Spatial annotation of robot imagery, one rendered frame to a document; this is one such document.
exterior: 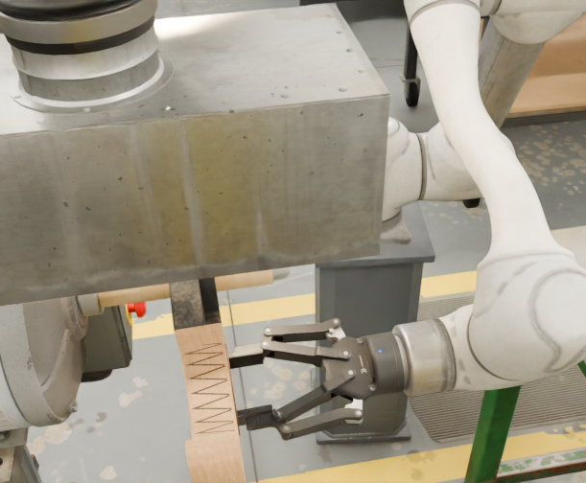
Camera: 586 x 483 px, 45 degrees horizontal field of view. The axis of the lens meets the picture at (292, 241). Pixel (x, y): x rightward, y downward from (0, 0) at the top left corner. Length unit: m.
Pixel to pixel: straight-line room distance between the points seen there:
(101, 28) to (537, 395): 2.03
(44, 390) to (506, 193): 0.52
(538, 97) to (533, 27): 1.79
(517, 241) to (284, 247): 0.31
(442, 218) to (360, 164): 2.43
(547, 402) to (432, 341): 1.48
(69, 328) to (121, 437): 1.50
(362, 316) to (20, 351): 1.21
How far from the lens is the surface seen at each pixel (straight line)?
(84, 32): 0.47
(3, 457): 0.83
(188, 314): 0.68
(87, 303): 0.75
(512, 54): 1.27
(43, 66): 0.50
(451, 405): 2.26
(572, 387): 2.39
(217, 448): 0.61
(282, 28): 0.59
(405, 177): 1.58
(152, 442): 2.20
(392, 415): 2.08
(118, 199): 0.51
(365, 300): 1.73
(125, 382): 2.36
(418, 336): 0.87
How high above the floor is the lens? 1.75
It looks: 39 degrees down
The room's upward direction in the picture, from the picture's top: 2 degrees counter-clockwise
